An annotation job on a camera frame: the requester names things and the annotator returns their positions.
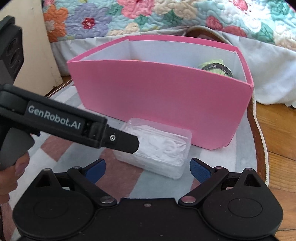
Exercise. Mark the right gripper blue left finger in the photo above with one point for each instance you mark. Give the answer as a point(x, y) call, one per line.
point(86, 178)

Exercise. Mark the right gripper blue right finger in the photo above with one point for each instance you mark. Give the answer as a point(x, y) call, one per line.
point(208, 177)

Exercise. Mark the green yarn ball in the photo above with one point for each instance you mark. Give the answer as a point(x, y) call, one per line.
point(216, 66)

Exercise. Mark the person's left hand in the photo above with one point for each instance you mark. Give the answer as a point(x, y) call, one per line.
point(9, 177)

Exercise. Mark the striped checkered rug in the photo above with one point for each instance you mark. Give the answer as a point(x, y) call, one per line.
point(242, 207)

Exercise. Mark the beige wooden cabinet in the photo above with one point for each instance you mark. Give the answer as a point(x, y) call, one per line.
point(39, 73)

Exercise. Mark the clear plastic floss box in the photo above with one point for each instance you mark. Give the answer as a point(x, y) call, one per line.
point(163, 149)

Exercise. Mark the pink cardboard box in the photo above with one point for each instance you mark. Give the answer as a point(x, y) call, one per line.
point(156, 78)

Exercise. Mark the floral quilt bedspread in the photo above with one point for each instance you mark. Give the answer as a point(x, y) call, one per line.
point(272, 22)

